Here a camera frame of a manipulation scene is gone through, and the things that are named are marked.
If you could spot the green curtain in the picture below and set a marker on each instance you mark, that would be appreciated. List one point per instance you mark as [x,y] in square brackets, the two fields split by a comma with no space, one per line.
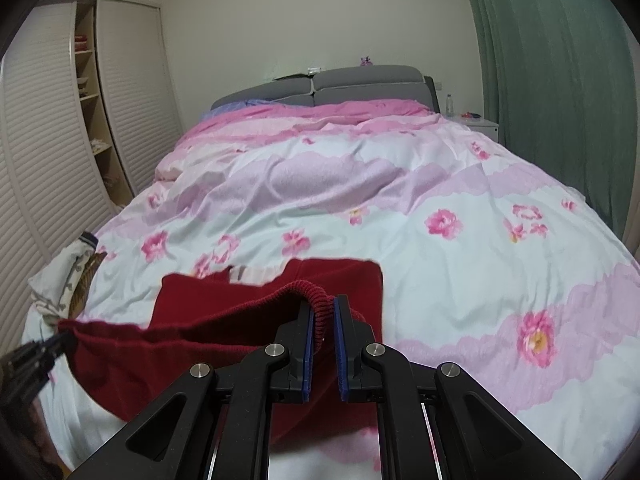
[550,60]

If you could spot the small purple toy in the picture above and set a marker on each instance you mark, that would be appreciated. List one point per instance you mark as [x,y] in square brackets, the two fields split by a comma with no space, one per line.
[365,61]

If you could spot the white nightstand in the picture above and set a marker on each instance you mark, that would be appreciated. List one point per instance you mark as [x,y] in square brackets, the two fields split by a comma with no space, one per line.
[482,127]

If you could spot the red cartoon print sweater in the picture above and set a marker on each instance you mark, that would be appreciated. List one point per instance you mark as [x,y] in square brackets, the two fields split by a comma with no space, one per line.
[200,310]

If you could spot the pink floral duvet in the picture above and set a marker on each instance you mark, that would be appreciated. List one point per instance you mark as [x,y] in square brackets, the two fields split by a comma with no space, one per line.
[450,260]

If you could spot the pink folded cloth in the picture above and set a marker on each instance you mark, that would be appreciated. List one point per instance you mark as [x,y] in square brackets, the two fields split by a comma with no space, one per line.
[81,43]

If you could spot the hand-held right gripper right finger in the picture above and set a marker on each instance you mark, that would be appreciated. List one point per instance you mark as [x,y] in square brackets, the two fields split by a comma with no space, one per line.
[341,355]

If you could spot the small white box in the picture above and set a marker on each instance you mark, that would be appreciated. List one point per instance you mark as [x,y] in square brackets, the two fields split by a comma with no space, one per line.
[315,69]

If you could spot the patterned white folded garment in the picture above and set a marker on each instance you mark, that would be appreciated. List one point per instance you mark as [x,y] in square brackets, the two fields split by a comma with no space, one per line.
[57,305]

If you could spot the clear plastic bottle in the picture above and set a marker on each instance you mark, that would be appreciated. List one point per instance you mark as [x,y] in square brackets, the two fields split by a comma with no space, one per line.
[450,106]

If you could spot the white folded garment dark collar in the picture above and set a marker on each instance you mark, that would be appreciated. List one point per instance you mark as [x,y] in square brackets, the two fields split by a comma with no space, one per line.
[55,275]

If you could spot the brown folded garment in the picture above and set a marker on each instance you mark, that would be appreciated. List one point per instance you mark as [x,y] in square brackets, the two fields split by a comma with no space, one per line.
[90,280]

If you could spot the purple pillow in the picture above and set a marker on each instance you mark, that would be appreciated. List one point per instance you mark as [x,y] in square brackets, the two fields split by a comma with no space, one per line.
[240,106]

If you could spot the small red blue item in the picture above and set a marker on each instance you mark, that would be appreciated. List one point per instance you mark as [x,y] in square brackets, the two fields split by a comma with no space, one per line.
[471,115]

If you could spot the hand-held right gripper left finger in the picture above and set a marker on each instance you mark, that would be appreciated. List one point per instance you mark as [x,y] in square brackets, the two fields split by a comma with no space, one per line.
[307,355]

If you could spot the grey padded headboard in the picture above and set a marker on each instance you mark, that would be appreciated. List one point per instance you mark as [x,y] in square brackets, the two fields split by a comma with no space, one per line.
[365,85]

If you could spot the white louvered wardrobe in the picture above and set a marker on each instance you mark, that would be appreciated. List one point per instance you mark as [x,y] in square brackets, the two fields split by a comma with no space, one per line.
[135,85]

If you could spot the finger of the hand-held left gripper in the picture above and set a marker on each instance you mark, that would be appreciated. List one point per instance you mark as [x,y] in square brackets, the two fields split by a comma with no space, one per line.
[52,346]

